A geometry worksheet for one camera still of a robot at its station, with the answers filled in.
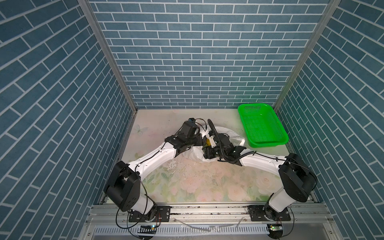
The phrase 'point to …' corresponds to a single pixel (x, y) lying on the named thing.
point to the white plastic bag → (196, 153)
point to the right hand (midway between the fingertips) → (202, 148)
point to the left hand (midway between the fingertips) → (202, 137)
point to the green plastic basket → (263, 127)
